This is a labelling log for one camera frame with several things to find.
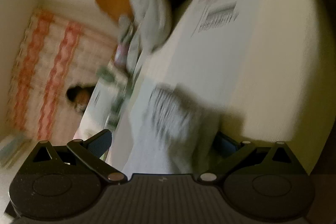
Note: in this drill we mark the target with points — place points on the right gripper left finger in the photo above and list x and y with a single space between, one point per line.
89 152

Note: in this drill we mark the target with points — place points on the pink patterned curtain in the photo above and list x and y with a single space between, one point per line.
55 54

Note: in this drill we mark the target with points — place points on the light blue sweatpants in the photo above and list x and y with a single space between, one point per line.
174 136

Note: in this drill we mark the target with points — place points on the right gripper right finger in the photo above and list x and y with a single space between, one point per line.
226 155

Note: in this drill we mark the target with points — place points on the green desk fan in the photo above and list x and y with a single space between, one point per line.
127 30

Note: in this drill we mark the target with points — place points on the patchwork bed sheet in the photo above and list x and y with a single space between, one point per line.
268 67

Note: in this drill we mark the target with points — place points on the grey folded garment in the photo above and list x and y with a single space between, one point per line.
153 21

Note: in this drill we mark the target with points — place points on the child in black jacket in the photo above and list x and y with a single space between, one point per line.
79 97

